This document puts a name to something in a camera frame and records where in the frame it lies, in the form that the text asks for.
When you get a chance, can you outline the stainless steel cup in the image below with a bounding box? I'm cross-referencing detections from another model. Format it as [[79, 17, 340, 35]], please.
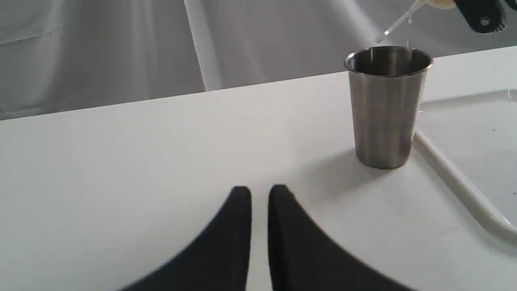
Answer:
[[344, 46, 433, 169]]

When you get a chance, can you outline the grey backdrop curtain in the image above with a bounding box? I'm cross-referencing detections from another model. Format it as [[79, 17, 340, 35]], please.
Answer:
[[0, 0, 517, 121]]

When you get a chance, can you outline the white plastic tray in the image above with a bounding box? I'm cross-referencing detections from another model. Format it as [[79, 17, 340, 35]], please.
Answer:
[[414, 89, 517, 245]]

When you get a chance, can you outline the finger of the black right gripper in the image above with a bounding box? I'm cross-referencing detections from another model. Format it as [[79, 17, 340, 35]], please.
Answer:
[[454, 0, 506, 34]]

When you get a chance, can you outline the translucent squeeze bottle amber liquid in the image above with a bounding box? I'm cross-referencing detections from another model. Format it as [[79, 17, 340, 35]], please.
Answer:
[[375, 0, 456, 44]]

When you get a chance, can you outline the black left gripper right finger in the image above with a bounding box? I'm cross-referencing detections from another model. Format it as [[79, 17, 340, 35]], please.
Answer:
[[268, 185, 408, 291]]

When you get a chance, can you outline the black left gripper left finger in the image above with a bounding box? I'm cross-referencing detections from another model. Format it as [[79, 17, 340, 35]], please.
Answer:
[[124, 186, 252, 291]]

